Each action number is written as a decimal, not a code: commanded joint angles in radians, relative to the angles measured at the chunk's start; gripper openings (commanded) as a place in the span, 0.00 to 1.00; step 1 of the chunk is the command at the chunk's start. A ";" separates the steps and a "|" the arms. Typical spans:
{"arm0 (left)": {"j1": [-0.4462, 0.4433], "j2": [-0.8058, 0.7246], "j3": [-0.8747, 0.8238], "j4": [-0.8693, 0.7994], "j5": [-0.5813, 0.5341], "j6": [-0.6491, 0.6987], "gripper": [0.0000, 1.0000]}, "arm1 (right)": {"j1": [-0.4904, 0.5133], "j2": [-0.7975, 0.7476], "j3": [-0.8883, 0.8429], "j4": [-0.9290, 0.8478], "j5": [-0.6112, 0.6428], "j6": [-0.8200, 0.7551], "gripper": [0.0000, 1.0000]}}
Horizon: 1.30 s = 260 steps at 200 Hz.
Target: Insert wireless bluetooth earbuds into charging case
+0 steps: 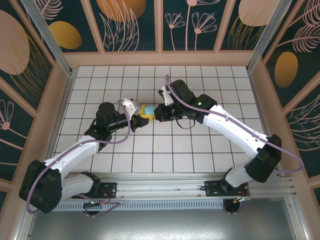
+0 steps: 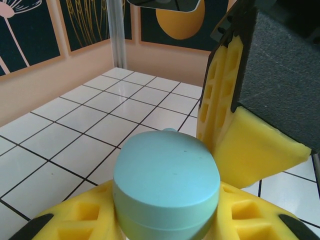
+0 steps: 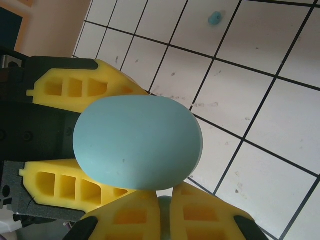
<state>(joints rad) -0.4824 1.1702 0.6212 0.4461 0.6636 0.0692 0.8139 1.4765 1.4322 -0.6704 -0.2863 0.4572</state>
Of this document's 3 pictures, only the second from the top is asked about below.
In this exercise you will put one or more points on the silver white right wrist camera box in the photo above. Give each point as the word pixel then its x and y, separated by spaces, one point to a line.
pixel 162 5

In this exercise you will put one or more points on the aluminium corner post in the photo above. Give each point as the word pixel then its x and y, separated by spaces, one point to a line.
pixel 117 32

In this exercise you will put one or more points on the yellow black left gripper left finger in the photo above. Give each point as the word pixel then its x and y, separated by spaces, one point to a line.
pixel 105 200

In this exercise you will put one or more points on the wide orange oval wall panel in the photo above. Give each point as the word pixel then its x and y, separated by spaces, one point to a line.
pixel 180 25

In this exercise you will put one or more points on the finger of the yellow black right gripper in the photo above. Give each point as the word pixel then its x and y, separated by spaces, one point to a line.
pixel 275 87
pixel 217 95

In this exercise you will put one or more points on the light blue earbud charging case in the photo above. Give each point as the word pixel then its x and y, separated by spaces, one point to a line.
pixel 162 175

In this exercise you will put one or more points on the pink flower wall panel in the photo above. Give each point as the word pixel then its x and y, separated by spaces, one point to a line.
pixel 37 25

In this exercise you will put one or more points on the pink circle gold-line wall panel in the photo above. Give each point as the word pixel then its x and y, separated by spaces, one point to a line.
pixel 82 20

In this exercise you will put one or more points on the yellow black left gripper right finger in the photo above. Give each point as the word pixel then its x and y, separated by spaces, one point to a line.
pixel 270 217

